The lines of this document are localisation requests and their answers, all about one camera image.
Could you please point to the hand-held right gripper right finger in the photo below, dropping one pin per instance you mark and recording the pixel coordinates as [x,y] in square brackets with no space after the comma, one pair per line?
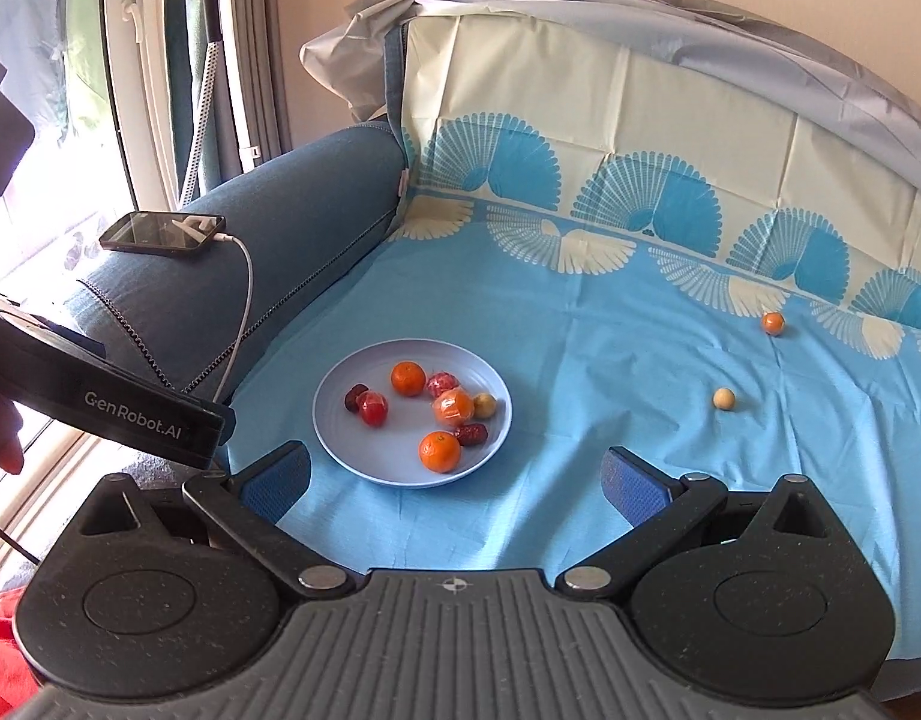
[636,484]

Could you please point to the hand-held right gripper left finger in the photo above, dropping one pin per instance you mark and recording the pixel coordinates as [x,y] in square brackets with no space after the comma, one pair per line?
[276,481]

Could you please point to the light blue plate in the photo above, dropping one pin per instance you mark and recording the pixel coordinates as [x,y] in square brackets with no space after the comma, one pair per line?
[355,457]

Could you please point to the orange tangerine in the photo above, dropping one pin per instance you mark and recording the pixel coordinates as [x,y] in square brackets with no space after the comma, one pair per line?
[439,451]
[408,379]

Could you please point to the pink candy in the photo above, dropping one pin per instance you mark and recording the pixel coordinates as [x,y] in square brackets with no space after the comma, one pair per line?
[441,383]

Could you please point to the dark red date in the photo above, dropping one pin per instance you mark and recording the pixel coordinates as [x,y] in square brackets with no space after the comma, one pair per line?
[354,396]
[471,434]

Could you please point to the beige round longan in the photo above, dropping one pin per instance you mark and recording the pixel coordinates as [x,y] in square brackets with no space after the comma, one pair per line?
[723,399]

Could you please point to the blue fan-print tablecloth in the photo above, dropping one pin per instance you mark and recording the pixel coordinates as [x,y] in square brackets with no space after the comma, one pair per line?
[580,360]

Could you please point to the black smartphone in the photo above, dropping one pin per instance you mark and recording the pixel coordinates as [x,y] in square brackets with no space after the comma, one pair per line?
[145,234]

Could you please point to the yellowish round longan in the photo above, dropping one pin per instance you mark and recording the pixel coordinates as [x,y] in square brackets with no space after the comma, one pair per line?
[484,405]

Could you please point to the small orange wrapped candy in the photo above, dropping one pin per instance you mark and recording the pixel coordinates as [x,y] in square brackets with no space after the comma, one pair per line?
[773,323]

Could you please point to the red cloth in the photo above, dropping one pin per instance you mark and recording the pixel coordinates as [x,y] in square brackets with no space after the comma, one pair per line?
[3,652]

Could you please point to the hanging light garment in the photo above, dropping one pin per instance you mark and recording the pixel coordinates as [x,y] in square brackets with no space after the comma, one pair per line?
[25,15]

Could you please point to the white door frame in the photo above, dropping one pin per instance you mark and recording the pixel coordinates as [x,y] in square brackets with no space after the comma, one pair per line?
[141,90]

